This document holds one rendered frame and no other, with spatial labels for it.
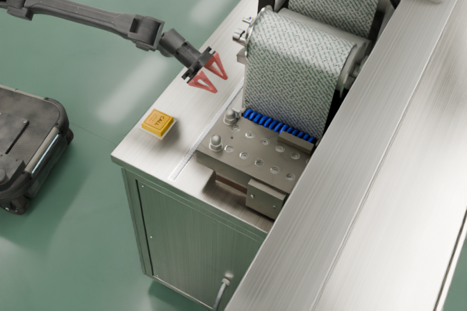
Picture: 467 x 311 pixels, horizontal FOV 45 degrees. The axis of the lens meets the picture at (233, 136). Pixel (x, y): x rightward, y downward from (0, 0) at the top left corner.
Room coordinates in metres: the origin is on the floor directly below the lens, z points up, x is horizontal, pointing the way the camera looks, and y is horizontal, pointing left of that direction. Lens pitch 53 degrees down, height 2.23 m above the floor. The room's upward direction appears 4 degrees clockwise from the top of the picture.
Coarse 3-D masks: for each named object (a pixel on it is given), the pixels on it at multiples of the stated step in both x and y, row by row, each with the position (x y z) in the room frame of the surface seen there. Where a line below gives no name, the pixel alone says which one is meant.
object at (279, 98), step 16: (256, 80) 1.01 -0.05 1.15; (272, 80) 0.99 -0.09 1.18; (288, 80) 0.98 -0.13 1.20; (256, 96) 1.01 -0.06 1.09; (272, 96) 0.99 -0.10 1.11; (288, 96) 0.97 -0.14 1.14; (304, 96) 0.95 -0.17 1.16; (320, 96) 0.94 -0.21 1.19; (272, 112) 0.99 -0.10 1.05; (288, 112) 0.97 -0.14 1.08; (304, 112) 0.95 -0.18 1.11; (320, 112) 0.93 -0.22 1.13; (304, 128) 0.95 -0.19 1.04; (320, 128) 0.93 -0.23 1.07
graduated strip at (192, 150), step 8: (240, 88) 1.21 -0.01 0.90; (232, 96) 1.17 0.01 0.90; (224, 104) 1.14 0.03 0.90; (216, 120) 1.07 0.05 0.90; (208, 128) 1.04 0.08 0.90; (200, 136) 1.01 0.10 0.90; (192, 152) 0.95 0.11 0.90; (184, 160) 0.92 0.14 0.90; (176, 168) 0.89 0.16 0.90; (176, 176) 0.86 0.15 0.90
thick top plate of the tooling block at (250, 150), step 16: (224, 112) 1.00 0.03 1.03; (224, 128) 0.94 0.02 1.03; (240, 128) 0.94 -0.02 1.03; (256, 128) 0.95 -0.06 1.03; (208, 144) 0.88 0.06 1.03; (224, 144) 0.89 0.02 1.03; (240, 144) 0.89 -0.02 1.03; (256, 144) 0.89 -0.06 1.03; (272, 144) 0.90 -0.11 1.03; (208, 160) 0.85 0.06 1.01; (224, 160) 0.83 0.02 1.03; (240, 160) 0.84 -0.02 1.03; (256, 160) 0.84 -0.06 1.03; (272, 160) 0.85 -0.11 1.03; (288, 160) 0.85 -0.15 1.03; (304, 160) 0.85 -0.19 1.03; (240, 176) 0.81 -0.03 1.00; (256, 176) 0.79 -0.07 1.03; (272, 176) 0.80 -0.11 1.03; (288, 176) 0.80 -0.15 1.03; (288, 192) 0.75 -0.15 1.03
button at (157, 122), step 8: (152, 112) 1.06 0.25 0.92; (160, 112) 1.07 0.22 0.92; (144, 120) 1.03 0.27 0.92; (152, 120) 1.04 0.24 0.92; (160, 120) 1.04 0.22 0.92; (168, 120) 1.04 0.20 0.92; (144, 128) 1.02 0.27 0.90; (152, 128) 1.01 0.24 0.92; (160, 128) 1.01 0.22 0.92; (160, 136) 0.99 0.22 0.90
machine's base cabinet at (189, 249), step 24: (144, 192) 0.88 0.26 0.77; (168, 192) 0.84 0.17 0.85; (144, 216) 0.89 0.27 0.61; (168, 216) 0.84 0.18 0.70; (192, 216) 0.81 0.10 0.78; (216, 216) 0.77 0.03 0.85; (144, 240) 0.89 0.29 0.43; (168, 240) 0.85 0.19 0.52; (192, 240) 0.81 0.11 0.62; (216, 240) 0.77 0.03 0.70; (240, 240) 0.74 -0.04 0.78; (144, 264) 0.90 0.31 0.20; (168, 264) 0.85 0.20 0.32; (192, 264) 0.81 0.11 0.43; (216, 264) 0.77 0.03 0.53; (240, 264) 0.73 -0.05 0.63; (192, 288) 0.81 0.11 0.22; (216, 288) 0.77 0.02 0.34
